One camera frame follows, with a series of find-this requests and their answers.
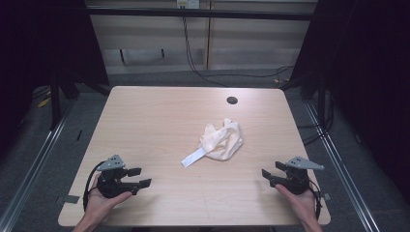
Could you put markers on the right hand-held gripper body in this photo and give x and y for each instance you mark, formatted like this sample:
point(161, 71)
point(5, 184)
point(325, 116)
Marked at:
point(295, 182)

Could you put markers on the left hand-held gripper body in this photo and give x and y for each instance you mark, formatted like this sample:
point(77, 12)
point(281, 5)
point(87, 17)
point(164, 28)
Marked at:
point(109, 183)

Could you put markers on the person's right hand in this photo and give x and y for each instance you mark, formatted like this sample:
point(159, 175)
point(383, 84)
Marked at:
point(298, 203)

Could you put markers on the person's left hand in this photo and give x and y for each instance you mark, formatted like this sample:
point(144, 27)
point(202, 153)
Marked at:
point(100, 204)

